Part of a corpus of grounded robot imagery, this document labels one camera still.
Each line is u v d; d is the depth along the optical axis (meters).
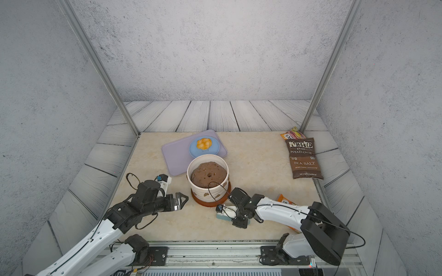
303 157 1.05
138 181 0.57
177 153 1.12
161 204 0.64
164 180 0.69
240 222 0.73
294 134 1.16
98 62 0.87
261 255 0.74
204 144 1.11
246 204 0.62
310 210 0.46
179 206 0.67
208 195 0.78
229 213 0.72
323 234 0.42
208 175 0.87
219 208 0.73
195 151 1.10
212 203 0.86
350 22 0.74
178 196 0.68
